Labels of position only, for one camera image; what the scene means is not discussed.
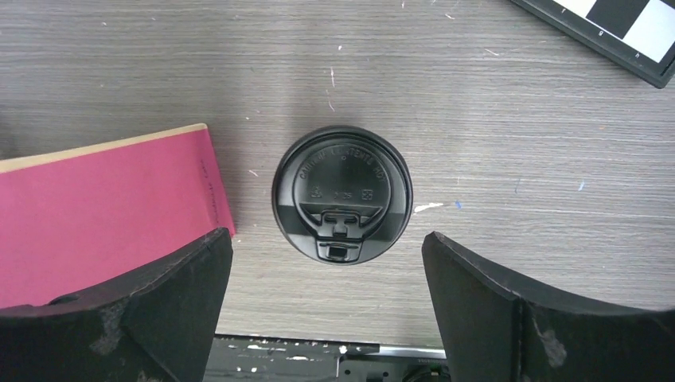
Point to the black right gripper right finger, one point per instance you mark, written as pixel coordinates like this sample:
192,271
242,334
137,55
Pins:
497,324

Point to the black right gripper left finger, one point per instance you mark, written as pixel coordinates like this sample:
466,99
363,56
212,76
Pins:
154,323

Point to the black white checkerboard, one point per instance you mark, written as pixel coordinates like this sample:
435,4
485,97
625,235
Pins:
637,35

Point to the yellow pink paper bag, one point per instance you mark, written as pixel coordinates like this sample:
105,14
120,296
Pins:
75,218

